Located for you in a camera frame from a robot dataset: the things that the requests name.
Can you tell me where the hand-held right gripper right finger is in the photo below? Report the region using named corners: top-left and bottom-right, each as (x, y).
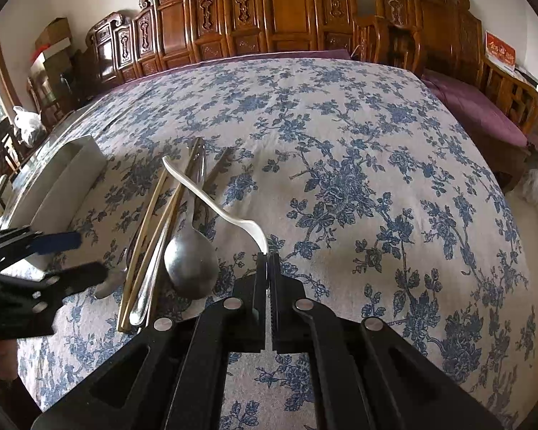
top-left (269, 253), bottom-right (505, 430)

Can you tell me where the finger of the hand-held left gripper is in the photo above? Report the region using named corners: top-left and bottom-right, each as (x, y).
top-left (0, 262), bottom-right (111, 311)
top-left (0, 228), bottom-right (82, 261)

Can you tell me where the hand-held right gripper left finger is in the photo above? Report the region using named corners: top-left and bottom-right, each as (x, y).
top-left (31, 253), bottom-right (270, 430)

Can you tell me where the white rectangular utensil holder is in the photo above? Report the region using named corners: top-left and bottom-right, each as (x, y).
top-left (6, 134), bottom-right (109, 276)

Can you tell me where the light wooden chopstick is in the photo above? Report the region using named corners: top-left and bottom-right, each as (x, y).
top-left (118, 175), bottom-right (171, 333)
top-left (124, 140), bottom-right (200, 330)

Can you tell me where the metal spoon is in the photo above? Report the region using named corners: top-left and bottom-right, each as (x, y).
top-left (164, 137), bottom-right (220, 301)

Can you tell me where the silver fork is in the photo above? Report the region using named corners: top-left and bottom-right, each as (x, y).
top-left (162, 156), bottom-right (270, 256)

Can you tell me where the grey glass side table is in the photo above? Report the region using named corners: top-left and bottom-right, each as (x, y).
top-left (0, 110), bottom-right (95, 234)

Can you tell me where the dark wooden chair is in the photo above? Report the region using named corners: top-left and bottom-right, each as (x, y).
top-left (0, 115), bottom-right (28, 218)

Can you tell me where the white plastic bag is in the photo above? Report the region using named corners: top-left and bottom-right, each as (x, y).
top-left (11, 106), bottom-right (44, 145)

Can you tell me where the blue floral bedspread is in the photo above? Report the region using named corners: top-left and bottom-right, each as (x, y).
top-left (17, 56), bottom-right (538, 430)

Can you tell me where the white flat box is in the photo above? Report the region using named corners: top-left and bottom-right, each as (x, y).
top-left (29, 38), bottom-right (72, 66)

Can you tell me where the dark carved wooden panel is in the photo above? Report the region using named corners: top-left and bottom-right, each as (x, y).
top-left (85, 11), bottom-right (139, 85)

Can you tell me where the brown cardboard box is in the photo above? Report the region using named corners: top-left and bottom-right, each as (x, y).
top-left (34, 17), bottom-right (73, 54)

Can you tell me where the purple bench cushion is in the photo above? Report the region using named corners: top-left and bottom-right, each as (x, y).
top-left (420, 68), bottom-right (529, 148)

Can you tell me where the clear plastic bag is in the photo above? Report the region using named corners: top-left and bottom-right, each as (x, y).
top-left (517, 151), bottom-right (538, 206)

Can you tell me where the wooden bench armrest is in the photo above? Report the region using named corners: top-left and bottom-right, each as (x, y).
top-left (479, 57), bottom-right (538, 137)

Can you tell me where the carved wooden bench back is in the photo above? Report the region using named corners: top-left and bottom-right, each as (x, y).
top-left (372, 0), bottom-right (486, 79)

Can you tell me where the red desk calendar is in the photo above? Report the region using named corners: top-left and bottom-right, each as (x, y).
top-left (483, 30), bottom-right (518, 75)

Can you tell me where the wooden window frame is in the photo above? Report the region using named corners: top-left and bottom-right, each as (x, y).
top-left (0, 24), bottom-right (24, 137)

